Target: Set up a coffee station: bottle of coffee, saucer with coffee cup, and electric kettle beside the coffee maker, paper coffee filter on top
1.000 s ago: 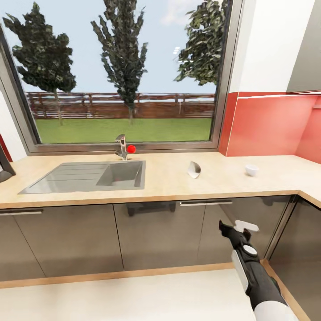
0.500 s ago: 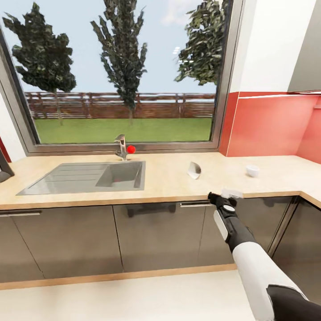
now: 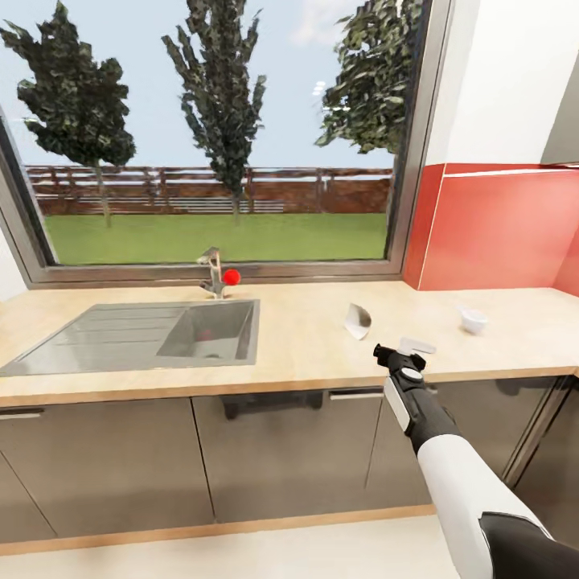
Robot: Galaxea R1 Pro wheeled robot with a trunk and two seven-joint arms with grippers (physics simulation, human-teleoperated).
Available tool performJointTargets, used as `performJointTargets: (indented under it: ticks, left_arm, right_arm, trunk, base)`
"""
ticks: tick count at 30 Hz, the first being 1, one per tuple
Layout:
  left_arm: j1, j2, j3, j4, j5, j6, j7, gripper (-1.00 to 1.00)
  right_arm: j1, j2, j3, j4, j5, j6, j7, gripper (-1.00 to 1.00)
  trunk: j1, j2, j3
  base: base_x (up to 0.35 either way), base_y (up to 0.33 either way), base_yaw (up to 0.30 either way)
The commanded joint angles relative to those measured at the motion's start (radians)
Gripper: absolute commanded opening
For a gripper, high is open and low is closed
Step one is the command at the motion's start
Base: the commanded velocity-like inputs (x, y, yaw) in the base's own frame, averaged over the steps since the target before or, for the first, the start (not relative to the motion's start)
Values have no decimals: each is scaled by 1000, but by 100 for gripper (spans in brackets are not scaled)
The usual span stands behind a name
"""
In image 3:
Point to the coffee cup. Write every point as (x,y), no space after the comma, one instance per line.
(475,322)

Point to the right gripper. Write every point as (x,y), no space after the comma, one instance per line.
(387,356)

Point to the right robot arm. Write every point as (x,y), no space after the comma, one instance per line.
(489,532)

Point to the fixed window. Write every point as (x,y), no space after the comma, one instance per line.
(291,134)

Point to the countertop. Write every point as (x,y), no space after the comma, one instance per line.
(303,342)
(546,315)

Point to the paper coffee filter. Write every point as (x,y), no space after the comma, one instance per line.
(358,321)

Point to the drop in sink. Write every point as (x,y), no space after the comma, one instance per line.
(127,337)

